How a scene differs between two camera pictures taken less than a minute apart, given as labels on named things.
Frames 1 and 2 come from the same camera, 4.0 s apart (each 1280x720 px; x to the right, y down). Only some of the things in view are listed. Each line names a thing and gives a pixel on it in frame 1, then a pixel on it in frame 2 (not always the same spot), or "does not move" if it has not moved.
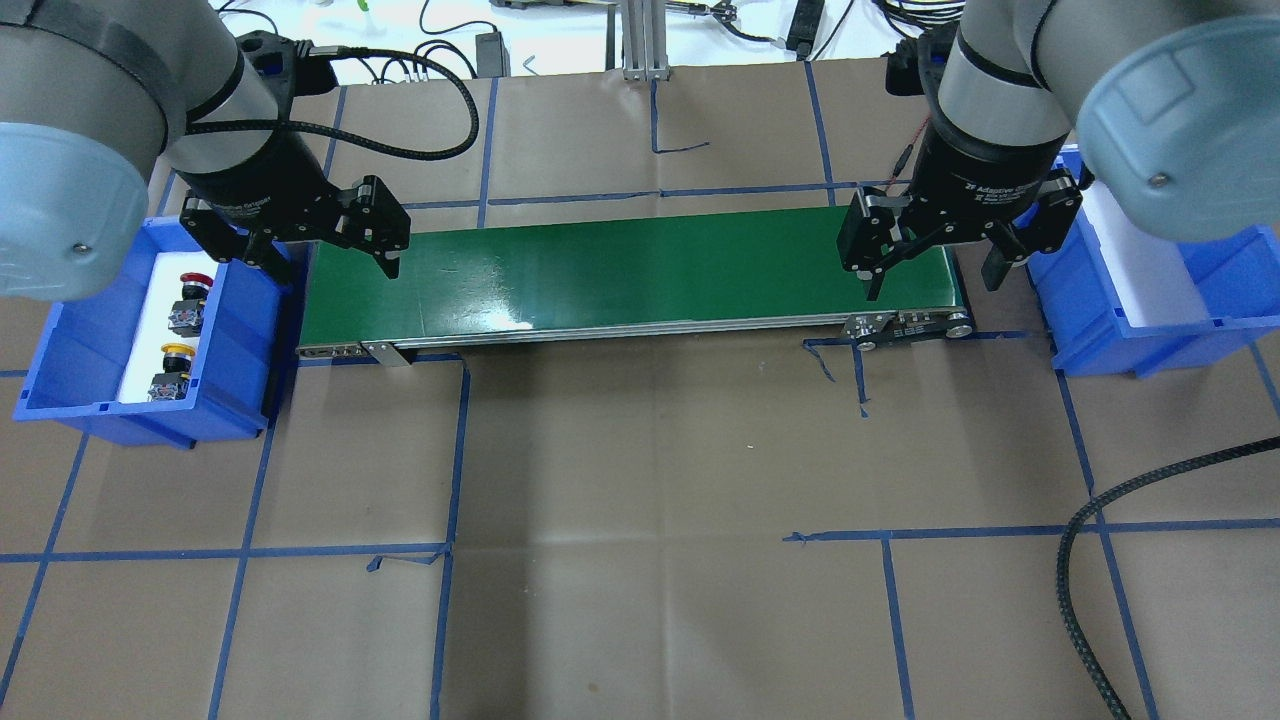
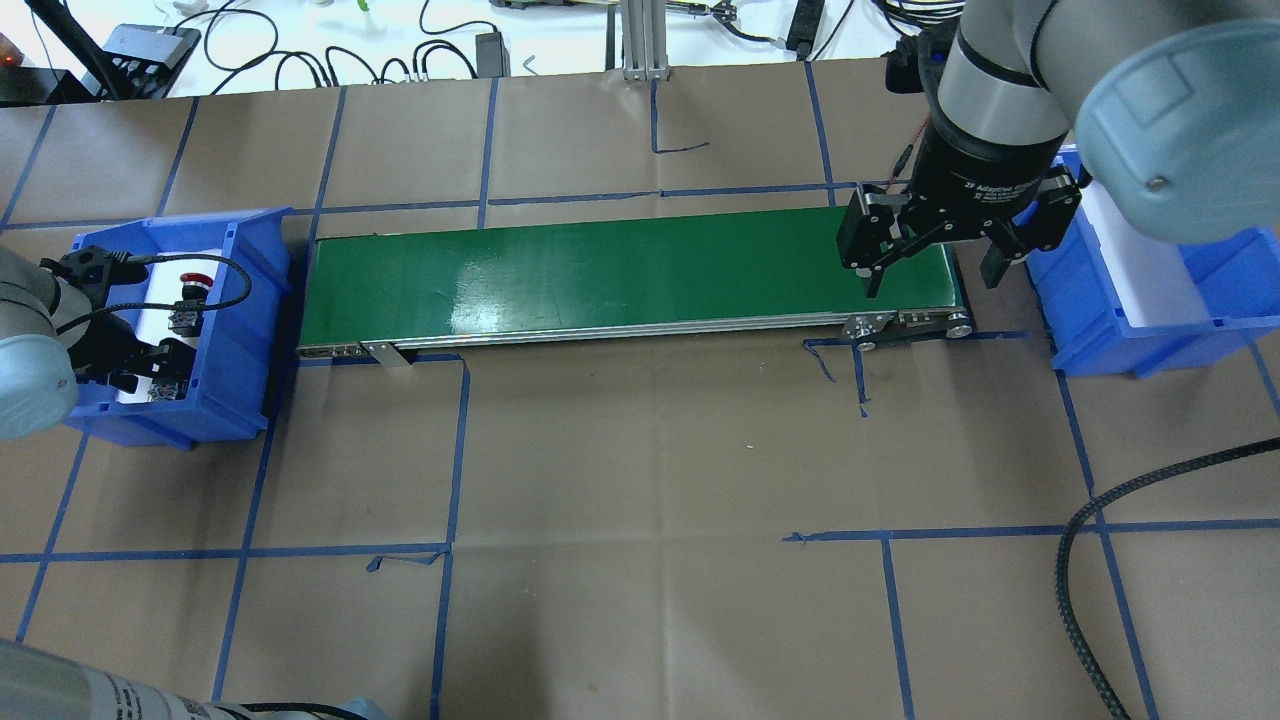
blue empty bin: x=1089 y=330 does not move
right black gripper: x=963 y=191 does not move
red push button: x=186 y=315 does not move
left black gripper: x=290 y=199 to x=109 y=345
